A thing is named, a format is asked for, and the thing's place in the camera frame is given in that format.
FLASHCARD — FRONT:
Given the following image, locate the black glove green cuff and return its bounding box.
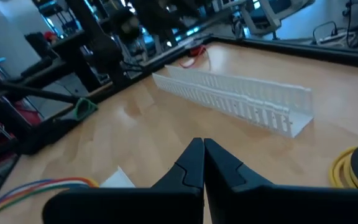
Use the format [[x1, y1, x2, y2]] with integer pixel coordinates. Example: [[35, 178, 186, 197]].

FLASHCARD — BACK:
[[19, 96, 99, 156]]

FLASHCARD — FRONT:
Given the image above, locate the yellow wire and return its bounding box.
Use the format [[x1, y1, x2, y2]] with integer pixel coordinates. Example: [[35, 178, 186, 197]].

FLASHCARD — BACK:
[[0, 179, 100, 220]]

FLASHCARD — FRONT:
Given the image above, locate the black aluminium table frame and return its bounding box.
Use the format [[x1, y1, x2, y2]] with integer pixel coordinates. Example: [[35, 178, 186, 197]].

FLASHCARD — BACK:
[[0, 33, 358, 162]]

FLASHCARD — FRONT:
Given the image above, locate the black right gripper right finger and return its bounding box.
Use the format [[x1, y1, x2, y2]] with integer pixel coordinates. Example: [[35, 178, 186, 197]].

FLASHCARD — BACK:
[[204, 138, 358, 224]]

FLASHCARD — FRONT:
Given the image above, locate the white slotted cable duct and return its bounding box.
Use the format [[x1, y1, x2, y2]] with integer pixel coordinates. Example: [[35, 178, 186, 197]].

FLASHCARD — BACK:
[[152, 64, 314, 139]]

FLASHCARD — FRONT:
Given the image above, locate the white duct cover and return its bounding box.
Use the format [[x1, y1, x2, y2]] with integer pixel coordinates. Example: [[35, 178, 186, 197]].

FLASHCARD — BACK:
[[99, 166, 136, 189]]

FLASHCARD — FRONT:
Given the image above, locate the green wire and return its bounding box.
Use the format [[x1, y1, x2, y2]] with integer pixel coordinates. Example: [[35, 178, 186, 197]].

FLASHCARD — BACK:
[[0, 183, 90, 222]]

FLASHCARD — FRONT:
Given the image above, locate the yellow wire spool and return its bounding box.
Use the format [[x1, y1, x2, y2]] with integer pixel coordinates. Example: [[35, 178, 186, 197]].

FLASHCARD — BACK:
[[328, 139, 358, 190]]

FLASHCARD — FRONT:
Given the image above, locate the coloured wire bundle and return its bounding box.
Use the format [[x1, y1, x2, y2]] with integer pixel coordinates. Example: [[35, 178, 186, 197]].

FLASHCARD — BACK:
[[0, 177, 96, 218]]

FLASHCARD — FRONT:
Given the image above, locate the white wire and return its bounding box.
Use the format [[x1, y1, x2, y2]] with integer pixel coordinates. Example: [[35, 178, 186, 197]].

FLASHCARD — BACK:
[[0, 180, 83, 217]]

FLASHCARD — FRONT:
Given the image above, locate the white teal office chair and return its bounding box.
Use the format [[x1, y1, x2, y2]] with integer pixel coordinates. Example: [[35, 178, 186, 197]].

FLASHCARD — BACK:
[[233, 0, 316, 40]]

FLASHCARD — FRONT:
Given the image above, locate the red cabinet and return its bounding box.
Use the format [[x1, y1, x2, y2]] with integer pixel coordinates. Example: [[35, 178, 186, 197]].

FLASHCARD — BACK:
[[0, 67, 43, 147]]

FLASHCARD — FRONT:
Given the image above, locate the white power strip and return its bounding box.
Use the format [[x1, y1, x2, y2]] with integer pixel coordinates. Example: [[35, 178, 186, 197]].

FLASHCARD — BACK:
[[317, 30, 358, 44]]

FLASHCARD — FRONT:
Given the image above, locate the red wire spool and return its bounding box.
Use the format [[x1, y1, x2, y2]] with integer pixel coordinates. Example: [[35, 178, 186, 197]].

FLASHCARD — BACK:
[[178, 44, 211, 70]]

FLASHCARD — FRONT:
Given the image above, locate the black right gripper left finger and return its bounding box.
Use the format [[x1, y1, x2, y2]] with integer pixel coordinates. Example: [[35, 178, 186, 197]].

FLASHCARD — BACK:
[[42, 138, 204, 224]]

